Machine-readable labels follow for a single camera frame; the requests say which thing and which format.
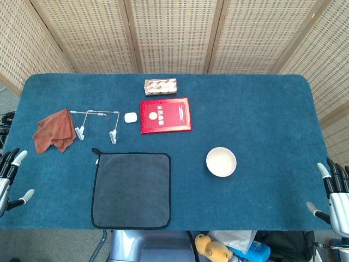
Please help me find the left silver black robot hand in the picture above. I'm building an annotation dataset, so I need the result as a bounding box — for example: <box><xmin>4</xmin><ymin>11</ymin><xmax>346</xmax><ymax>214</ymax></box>
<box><xmin>0</xmin><ymin>148</ymin><xmax>35</xmax><ymax>218</ymax></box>

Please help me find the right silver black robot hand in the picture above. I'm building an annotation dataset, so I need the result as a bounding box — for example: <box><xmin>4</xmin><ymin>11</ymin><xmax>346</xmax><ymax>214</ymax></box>
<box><xmin>306</xmin><ymin>158</ymin><xmax>349</xmax><ymax>243</ymax></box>

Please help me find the grey and blue towel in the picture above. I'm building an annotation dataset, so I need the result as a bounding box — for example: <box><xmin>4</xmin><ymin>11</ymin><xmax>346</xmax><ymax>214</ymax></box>
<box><xmin>91</xmin><ymin>148</ymin><xmax>172</xmax><ymax>230</ymax></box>

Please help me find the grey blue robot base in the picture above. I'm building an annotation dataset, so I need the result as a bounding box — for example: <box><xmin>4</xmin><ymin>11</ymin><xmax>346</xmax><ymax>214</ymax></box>
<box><xmin>109</xmin><ymin>230</ymin><xmax>197</xmax><ymax>262</ymax></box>

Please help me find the rust brown cloth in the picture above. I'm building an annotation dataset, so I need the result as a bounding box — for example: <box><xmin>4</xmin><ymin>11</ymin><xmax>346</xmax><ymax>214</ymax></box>
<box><xmin>32</xmin><ymin>108</ymin><xmax>77</xmax><ymax>154</ymax></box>

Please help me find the black bag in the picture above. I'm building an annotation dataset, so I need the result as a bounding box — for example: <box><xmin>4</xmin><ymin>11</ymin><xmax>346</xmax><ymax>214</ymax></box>
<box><xmin>256</xmin><ymin>230</ymin><xmax>316</xmax><ymax>262</ymax></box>

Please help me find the blue plastic package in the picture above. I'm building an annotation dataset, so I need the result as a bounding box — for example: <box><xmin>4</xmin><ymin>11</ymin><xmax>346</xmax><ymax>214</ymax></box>
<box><xmin>231</xmin><ymin>240</ymin><xmax>271</xmax><ymax>262</ymax></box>

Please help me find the white plastic bag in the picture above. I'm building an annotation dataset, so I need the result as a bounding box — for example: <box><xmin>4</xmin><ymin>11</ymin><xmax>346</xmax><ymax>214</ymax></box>
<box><xmin>208</xmin><ymin>230</ymin><xmax>257</xmax><ymax>254</ymax></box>

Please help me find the white bowl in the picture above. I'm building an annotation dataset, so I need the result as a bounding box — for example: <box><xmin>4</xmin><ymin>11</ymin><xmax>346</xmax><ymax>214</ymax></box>
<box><xmin>206</xmin><ymin>147</ymin><xmax>237</xmax><ymax>178</ymax></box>

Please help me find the yellow plush toy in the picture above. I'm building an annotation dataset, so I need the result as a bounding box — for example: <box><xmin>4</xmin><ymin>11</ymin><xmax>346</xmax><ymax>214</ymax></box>
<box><xmin>194</xmin><ymin>233</ymin><xmax>234</xmax><ymax>262</ymax></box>

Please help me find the red certificate folder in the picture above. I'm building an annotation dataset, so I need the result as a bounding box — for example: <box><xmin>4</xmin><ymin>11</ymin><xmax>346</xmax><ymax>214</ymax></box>
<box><xmin>140</xmin><ymin>97</ymin><xmax>192</xmax><ymax>135</ymax></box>

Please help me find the gold red patterned box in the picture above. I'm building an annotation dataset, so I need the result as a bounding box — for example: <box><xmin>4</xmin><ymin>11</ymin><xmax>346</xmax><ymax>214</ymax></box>
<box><xmin>143</xmin><ymin>78</ymin><xmax>178</xmax><ymax>97</ymax></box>

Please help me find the woven bamboo folding screen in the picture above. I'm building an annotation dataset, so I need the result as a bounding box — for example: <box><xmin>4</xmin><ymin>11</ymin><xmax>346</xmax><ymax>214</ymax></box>
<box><xmin>0</xmin><ymin>0</ymin><xmax>349</xmax><ymax>162</ymax></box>

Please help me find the black cable bundle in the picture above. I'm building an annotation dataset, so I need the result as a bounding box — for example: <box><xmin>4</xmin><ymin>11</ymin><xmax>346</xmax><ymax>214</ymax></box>
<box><xmin>0</xmin><ymin>111</ymin><xmax>16</xmax><ymax>150</ymax></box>

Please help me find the white wire drying rack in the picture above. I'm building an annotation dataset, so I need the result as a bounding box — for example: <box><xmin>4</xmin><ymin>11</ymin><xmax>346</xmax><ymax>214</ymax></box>
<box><xmin>69</xmin><ymin>109</ymin><xmax>121</xmax><ymax>145</ymax></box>

